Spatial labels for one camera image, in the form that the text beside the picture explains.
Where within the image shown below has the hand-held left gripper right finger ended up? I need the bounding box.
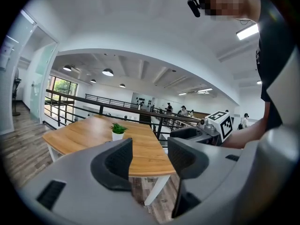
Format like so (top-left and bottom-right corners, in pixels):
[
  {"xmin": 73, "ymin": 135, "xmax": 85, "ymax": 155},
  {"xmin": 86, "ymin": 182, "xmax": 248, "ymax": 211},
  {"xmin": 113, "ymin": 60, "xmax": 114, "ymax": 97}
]
[{"xmin": 167, "ymin": 136, "xmax": 259, "ymax": 225}]

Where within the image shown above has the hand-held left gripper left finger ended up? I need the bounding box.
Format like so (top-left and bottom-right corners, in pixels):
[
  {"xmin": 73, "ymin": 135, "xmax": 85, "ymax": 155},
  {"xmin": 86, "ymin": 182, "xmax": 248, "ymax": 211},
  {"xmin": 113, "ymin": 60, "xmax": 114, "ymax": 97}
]
[{"xmin": 20, "ymin": 138, "xmax": 165, "ymax": 225}]

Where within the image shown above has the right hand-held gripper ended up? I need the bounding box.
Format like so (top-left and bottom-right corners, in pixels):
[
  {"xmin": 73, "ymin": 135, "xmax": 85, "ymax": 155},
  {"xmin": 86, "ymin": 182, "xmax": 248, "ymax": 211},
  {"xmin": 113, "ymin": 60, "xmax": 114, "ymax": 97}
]
[{"xmin": 169, "ymin": 111, "xmax": 235, "ymax": 146}]

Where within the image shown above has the person's right forearm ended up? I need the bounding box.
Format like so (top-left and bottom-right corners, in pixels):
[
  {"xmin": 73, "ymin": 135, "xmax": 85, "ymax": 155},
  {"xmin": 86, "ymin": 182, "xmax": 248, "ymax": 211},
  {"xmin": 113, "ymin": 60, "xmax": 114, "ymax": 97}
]
[{"xmin": 222, "ymin": 102, "xmax": 270, "ymax": 150}]

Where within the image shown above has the white table leg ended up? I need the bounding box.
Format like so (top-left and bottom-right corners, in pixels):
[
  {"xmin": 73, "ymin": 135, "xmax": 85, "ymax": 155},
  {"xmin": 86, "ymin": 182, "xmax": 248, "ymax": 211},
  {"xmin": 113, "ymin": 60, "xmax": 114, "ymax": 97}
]
[
  {"xmin": 47, "ymin": 143, "xmax": 57, "ymax": 163},
  {"xmin": 143, "ymin": 174, "xmax": 171, "ymax": 207}
]

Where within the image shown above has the green plant in white pot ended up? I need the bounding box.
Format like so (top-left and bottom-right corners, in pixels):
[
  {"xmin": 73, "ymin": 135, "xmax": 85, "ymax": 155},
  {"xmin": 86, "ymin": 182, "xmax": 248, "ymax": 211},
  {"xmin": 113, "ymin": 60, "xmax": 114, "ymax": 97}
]
[{"xmin": 110, "ymin": 122, "xmax": 129, "ymax": 142}]

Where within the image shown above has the person in black shirt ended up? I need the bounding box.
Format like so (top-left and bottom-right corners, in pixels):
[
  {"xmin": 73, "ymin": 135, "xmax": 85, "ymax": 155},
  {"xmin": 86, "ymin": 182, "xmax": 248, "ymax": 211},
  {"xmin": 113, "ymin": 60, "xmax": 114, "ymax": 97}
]
[{"xmin": 256, "ymin": 8, "xmax": 296, "ymax": 131}]

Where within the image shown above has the large window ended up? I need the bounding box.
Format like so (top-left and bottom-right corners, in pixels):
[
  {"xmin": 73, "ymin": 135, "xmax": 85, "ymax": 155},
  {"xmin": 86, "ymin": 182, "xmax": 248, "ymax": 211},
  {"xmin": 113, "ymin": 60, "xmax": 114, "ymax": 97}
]
[{"xmin": 47, "ymin": 75, "xmax": 78, "ymax": 97}]

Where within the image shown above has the frosted glass door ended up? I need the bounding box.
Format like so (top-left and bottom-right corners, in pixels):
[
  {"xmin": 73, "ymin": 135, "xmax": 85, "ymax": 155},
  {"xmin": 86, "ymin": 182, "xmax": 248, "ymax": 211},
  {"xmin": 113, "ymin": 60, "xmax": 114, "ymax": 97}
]
[{"xmin": 30, "ymin": 24, "xmax": 60, "ymax": 124}]

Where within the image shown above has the person's head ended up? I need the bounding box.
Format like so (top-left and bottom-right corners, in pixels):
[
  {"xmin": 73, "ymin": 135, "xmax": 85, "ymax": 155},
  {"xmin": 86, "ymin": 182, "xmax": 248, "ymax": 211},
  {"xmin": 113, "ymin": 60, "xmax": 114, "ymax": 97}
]
[{"xmin": 198, "ymin": 0, "xmax": 261, "ymax": 23}]

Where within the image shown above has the black head camera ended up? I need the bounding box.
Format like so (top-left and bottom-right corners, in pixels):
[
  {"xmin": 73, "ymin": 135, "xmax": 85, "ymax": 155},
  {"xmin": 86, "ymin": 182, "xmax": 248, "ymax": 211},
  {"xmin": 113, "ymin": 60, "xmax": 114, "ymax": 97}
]
[{"xmin": 187, "ymin": 0, "xmax": 202, "ymax": 18}]

